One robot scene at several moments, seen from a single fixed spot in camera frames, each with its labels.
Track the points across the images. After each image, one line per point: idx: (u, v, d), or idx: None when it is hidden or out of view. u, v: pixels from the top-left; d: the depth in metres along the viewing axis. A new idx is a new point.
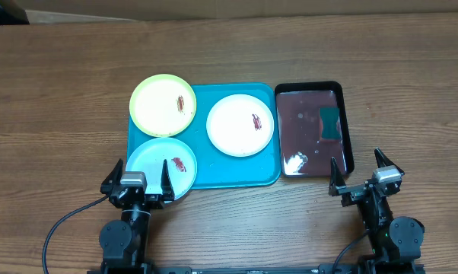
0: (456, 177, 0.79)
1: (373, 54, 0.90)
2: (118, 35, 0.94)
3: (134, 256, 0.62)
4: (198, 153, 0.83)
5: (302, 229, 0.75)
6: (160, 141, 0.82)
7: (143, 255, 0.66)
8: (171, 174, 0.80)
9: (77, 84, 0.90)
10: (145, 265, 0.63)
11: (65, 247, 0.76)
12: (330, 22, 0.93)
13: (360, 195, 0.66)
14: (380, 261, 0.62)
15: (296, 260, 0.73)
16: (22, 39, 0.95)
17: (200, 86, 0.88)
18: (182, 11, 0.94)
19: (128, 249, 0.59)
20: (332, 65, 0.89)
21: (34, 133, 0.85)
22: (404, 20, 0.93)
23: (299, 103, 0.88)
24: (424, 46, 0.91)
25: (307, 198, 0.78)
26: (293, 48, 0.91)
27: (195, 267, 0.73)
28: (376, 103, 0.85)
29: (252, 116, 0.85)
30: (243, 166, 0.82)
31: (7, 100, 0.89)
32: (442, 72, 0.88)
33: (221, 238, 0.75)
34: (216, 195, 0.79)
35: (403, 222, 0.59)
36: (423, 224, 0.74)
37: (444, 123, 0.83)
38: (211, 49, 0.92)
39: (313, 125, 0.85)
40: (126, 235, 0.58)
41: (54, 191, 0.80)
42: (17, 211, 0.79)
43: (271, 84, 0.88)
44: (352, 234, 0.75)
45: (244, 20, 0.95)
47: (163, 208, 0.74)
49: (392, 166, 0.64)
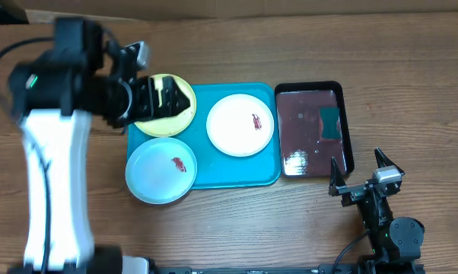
0: (456, 177, 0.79)
1: (373, 54, 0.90)
2: (118, 35, 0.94)
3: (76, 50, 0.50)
4: (198, 153, 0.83)
5: (302, 229, 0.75)
6: (159, 141, 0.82)
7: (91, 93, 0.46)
8: (171, 174, 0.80)
9: None
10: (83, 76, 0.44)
11: None
12: (331, 22, 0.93)
13: (360, 195, 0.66)
14: (380, 262, 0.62)
15: (296, 260, 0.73)
16: (21, 38, 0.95)
17: (201, 85, 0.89)
18: (181, 11, 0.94)
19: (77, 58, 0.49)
20: (332, 65, 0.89)
21: None
22: (405, 19, 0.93)
23: (299, 103, 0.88)
24: (424, 46, 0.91)
25: (307, 198, 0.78)
26: (294, 47, 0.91)
27: (196, 267, 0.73)
28: (376, 103, 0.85)
29: (251, 116, 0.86)
30: (243, 167, 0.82)
31: None
32: (442, 71, 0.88)
33: (221, 238, 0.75)
34: (217, 195, 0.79)
35: (404, 222, 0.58)
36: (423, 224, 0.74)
37: (444, 123, 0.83)
38: (211, 49, 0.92)
39: (313, 125, 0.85)
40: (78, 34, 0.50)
41: None
42: (18, 212, 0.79)
43: (271, 84, 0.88)
44: (351, 234, 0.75)
45: (244, 20, 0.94)
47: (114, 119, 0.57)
49: (392, 166, 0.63)
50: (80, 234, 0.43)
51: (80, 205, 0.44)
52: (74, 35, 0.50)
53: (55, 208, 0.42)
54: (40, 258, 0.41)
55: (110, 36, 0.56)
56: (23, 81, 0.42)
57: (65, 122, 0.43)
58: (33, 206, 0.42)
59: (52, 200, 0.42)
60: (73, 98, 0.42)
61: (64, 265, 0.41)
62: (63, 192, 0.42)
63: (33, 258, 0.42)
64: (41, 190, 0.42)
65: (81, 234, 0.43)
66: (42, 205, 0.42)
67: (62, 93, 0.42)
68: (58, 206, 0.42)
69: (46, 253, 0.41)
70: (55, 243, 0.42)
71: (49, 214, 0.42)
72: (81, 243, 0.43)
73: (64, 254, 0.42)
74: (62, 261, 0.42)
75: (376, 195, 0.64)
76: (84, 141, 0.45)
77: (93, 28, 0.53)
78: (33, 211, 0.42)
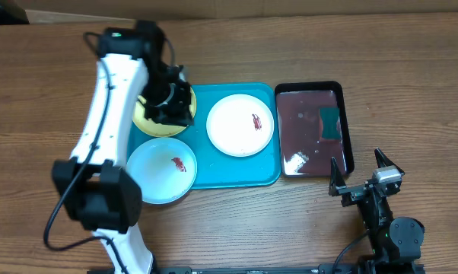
0: (456, 177, 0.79)
1: (373, 54, 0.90)
2: None
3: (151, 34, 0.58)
4: (198, 153, 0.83)
5: (302, 229, 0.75)
6: (159, 141, 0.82)
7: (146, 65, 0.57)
8: (171, 174, 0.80)
9: (77, 83, 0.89)
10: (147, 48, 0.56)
11: (65, 247, 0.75)
12: (331, 22, 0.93)
13: (360, 195, 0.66)
14: (380, 262, 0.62)
15: (296, 260, 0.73)
16: (21, 38, 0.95)
17: (201, 85, 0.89)
18: (182, 11, 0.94)
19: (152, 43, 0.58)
20: (332, 65, 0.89)
21: (34, 133, 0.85)
22: (405, 19, 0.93)
23: (299, 103, 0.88)
24: (425, 46, 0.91)
25: (307, 198, 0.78)
26: (294, 47, 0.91)
27: (196, 267, 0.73)
28: (376, 103, 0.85)
29: (251, 116, 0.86)
30: (243, 166, 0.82)
31: (7, 100, 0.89)
32: (442, 71, 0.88)
33: (221, 238, 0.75)
34: (217, 195, 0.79)
35: (404, 222, 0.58)
36: (423, 224, 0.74)
37: (444, 123, 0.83)
38: (211, 49, 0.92)
39: (313, 125, 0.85)
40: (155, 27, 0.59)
41: (54, 191, 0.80)
42: (18, 212, 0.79)
43: (271, 84, 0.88)
44: (351, 234, 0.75)
45: (244, 20, 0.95)
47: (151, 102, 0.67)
49: (392, 166, 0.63)
50: (119, 148, 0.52)
51: (124, 129, 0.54)
52: (144, 27, 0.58)
53: (107, 121, 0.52)
54: (85, 155, 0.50)
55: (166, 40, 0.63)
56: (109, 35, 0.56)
57: (131, 61, 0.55)
58: (91, 115, 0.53)
59: (108, 113, 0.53)
60: (142, 55, 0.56)
61: (103, 163, 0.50)
62: (116, 110, 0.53)
63: (79, 154, 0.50)
64: (101, 106, 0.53)
65: (119, 148, 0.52)
66: (99, 115, 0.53)
67: (137, 46, 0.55)
68: (110, 118, 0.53)
69: (91, 150, 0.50)
70: (100, 147, 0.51)
71: (103, 120, 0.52)
72: (117, 154, 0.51)
73: (103, 156, 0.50)
74: (101, 160, 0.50)
75: (376, 195, 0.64)
76: (138, 84, 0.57)
77: (159, 29, 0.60)
78: (90, 119, 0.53)
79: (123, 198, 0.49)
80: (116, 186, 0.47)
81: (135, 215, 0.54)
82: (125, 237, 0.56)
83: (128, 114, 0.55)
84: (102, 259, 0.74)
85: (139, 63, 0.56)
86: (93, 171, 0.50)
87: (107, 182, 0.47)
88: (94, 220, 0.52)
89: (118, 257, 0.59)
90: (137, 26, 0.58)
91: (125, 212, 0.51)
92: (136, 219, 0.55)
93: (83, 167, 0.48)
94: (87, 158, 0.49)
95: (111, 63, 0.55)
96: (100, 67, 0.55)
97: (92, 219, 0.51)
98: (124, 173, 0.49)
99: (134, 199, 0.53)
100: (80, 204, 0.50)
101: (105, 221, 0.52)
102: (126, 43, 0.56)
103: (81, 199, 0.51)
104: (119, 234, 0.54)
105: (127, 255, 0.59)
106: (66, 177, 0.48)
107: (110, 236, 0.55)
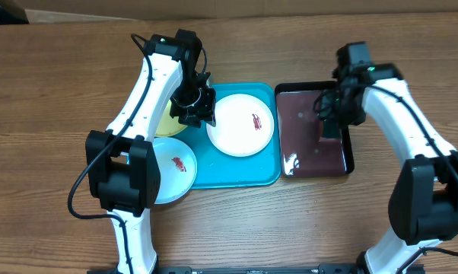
0: None
1: (373, 53, 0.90)
2: (118, 35, 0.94)
3: (191, 45, 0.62)
4: (198, 154, 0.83)
5: (302, 229, 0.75)
6: (159, 141, 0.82)
7: (186, 68, 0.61)
8: (173, 173, 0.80)
9: (76, 83, 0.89)
10: (187, 54, 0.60)
11: (65, 247, 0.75)
12: (330, 21, 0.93)
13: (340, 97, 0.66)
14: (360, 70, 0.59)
15: (296, 260, 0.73)
16: (22, 39, 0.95)
17: (213, 84, 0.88)
18: (182, 11, 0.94)
19: (192, 52, 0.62)
20: (332, 65, 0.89)
21: (34, 133, 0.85)
22: (405, 19, 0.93)
23: (300, 103, 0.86)
24: (425, 46, 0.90)
25: (307, 198, 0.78)
26: (294, 47, 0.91)
27: (196, 267, 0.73)
28: None
29: (252, 116, 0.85)
30: (246, 166, 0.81)
31: (7, 100, 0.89)
32: (443, 71, 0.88)
33: (221, 238, 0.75)
34: (217, 195, 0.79)
35: (357, 49, 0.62)
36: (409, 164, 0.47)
37: (444, 123, 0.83)
38: (211, 48, 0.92)
39: (313, 124, 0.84)
40: (194, 36, 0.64)
41: (54, 191, 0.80)
42: (17, 212, 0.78)
43: (272, 84, 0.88)
44: (352, 234, 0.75)
45: (244, 20, 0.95)
47: (179, 104, 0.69)
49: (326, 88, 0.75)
50: (150, 130, 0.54)
51: (156, 116, 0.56)
52: (184, 36, 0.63)
53: (143, 106, 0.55)
54: (119, 129, 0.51)
55: (199, 45, 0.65)
56: (157, 39, 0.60)
57: (172, 61, 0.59)
58: (130, 99, 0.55)
59: (145, 99, 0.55)
60: (180, 60, 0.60)
61: (135, 138, 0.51)
62: (152, 97, 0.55)
63: (113, 129, 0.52)
64: (139, 92, 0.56)
65: (150, 129, 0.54)
66: (136, 100, 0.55)
67: (178, 50, 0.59)
68: (146, 103, 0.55)
69: (125, 125, 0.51)
70: (134, 125, 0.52)
71: (140, 104, 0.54)
72: (148, 133, 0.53)
73: (136, 132, 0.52)
74: (134, 135, 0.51)
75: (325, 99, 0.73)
76: (173, 81, 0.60)
77: (198, 39, 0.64)
78: (128, 102, 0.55)
79: (147, 173, 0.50)
80: (142, 160, 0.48)
81: (151, 199, 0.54)
82: (138, 221, 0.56)
83: (160, 105, 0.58)
84: (102, 259, 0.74)
85: (179, 65, 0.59)
86: (121, 144, 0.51)
87: (135, 154, 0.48)
88: (115, 197, 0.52)
89: (127, 246, 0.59)
90: (178, 36, 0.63)
91: (146, 192, 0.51)
92: (153, 203, 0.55)
93: (115, 138, 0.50)
94: (122, 131, 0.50)
95: (154, 58, 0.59)
96: (144, 61, 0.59)
97: (113, 196, 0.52)
98: (152, 148, 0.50)
99: (154, 182, 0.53)
100: (103, 178, 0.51)
101: (125, 201, 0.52)
102: (170, 47, 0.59)
103: (106, 173, 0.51)
104: (134, 215, 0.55)
105: (138, 243, 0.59)
106: (98, 147, 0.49)
107: (124, 219, 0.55)
